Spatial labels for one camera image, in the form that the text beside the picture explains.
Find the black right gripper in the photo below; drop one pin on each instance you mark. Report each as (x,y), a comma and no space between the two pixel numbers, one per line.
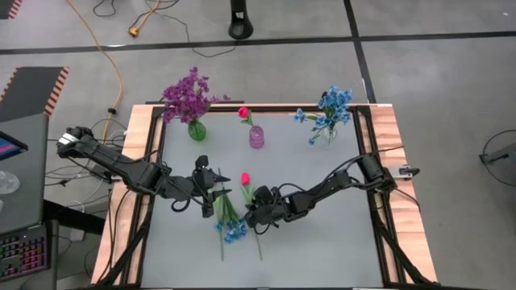
(266,209)

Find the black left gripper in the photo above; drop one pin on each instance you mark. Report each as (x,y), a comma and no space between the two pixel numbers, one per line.
(197,187)

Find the blue artificial flower bunch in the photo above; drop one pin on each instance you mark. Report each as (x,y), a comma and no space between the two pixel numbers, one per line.
(234,231)
(334,100)

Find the purple artificial flower bunch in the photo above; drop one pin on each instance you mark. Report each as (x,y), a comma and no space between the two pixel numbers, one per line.
(199,86)
(177,96)

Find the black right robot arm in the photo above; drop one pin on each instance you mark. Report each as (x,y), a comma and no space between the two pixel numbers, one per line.
(322,193)

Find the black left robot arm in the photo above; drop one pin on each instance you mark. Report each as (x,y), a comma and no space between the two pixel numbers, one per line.
(133,173)

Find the green glass vase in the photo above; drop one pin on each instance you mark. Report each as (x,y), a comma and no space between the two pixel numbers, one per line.
(197,132)

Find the pink glass vase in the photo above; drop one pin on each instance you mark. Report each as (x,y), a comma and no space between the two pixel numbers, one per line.
(256,139)

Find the clear glass vase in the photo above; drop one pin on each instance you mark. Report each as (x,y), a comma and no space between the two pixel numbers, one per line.
(328,139)

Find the black desk leg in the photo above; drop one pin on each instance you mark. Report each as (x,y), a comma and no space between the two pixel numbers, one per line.
(72,217)

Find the wooden table border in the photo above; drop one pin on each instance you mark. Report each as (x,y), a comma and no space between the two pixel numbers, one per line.
(409,225)

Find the black floor stand base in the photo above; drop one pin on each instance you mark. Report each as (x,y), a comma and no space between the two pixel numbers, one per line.
(241,28)

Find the grey laptop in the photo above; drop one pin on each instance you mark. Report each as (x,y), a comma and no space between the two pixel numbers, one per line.
(28,189)

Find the backlit keyboard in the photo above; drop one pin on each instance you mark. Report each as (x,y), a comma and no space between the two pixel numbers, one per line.
(24,253)

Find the black mat orange striped edge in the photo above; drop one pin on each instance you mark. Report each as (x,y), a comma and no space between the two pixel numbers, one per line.
(28,92)
(6,6)

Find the black aluminium table frame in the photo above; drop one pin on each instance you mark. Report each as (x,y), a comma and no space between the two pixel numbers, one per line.
(274,108)

